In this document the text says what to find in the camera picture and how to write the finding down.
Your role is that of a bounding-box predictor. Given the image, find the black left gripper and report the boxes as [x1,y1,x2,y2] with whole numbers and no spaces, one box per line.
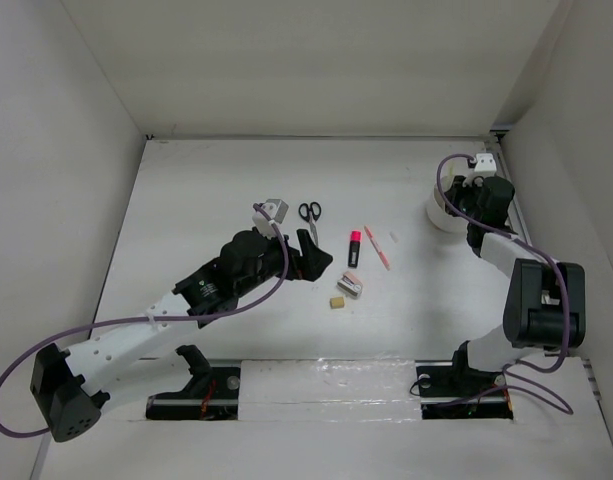
[235,226,331,297]

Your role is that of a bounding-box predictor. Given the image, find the thin pink highlighter pen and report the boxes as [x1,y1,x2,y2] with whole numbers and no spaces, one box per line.
[364,225,391,271]

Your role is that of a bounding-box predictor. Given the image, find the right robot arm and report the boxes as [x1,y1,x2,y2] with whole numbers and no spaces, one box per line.
[439,175,586,394]

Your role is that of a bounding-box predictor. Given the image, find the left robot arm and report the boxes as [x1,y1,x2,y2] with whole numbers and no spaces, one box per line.
[30,228,333,443]

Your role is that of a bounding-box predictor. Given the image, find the white round compartment container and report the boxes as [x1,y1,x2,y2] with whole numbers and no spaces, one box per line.
[425,185,468,234]

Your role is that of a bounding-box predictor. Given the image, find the pink eraser in sleeve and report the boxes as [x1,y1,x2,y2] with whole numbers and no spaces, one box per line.
[337,271,363,299]

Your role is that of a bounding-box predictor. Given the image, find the small tan eraser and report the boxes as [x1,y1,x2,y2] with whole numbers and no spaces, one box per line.
[330,297,345,309]

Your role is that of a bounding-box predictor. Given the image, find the pink black thick highlighter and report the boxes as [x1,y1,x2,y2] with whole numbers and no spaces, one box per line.
[347,230,362,268]

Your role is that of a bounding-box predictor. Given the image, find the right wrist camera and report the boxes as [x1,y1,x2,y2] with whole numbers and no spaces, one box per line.
[473,152,497,178]

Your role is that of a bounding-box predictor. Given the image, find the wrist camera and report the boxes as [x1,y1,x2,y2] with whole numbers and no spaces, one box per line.
[262,199,289,224]
[473,152,497,178]

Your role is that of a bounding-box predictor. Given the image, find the black handled scissors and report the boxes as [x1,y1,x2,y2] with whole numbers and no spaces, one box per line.
[298,201,322,246]

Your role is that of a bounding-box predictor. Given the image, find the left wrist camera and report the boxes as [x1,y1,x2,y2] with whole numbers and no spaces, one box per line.
[262,199,289,224]

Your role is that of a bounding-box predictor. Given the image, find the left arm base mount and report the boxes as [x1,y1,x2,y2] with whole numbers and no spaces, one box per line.
[145,345,241,421]

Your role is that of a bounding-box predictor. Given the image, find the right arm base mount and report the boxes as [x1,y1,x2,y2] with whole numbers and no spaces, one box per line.
[409,349,514,420]

